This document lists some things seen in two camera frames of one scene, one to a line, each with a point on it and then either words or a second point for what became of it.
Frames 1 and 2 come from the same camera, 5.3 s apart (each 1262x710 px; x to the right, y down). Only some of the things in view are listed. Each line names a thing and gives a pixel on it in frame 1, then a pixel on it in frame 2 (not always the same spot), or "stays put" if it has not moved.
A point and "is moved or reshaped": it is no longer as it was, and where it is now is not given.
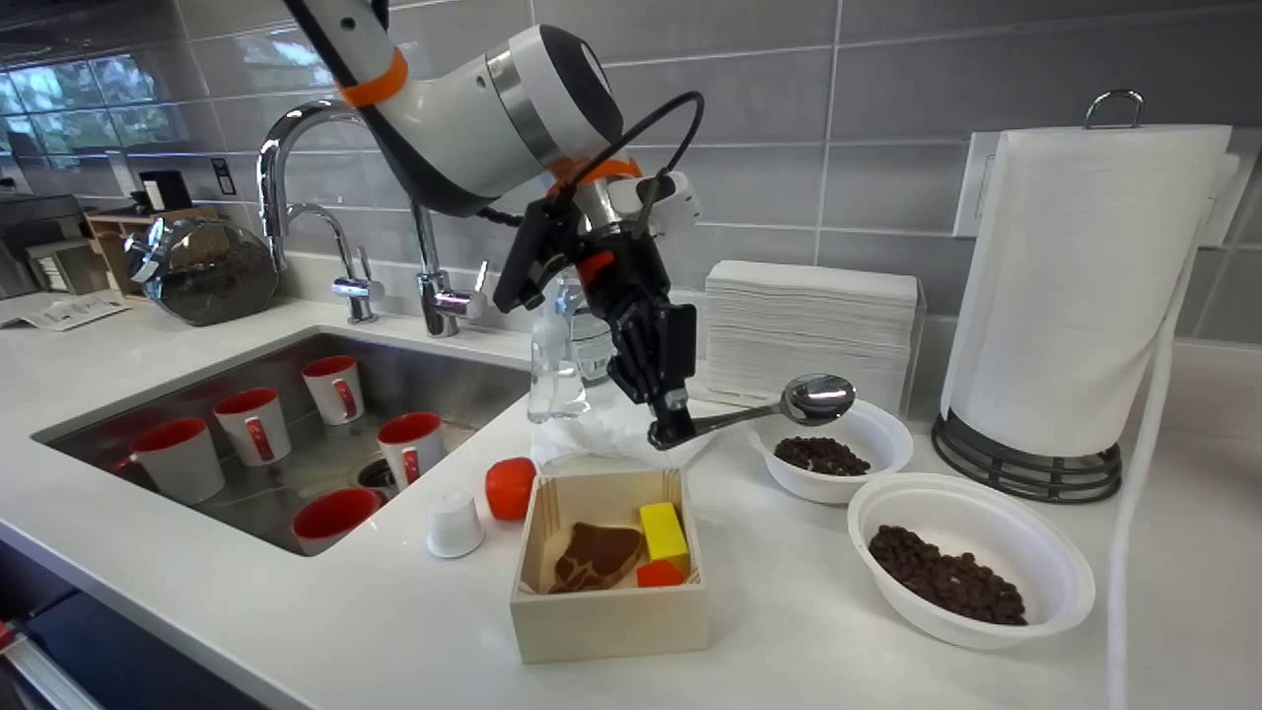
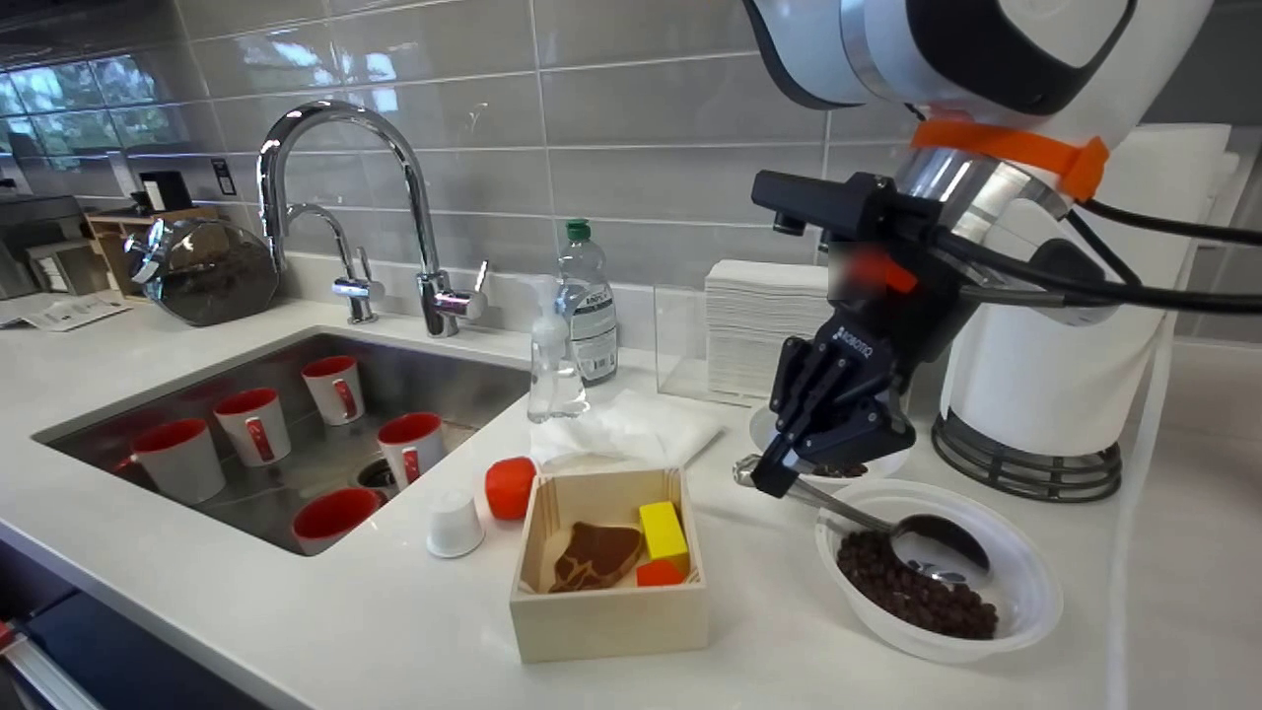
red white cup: [334, 386] stays put
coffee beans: [962, 584] to [913, 591]
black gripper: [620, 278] to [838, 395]
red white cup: [252, 424] stays put
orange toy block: [663, 574] stays put
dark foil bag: [201, 270] stays put
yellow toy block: [663, 532] stays put
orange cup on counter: [508, 488] stays put
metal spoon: [811, 395] is moved or reshaped
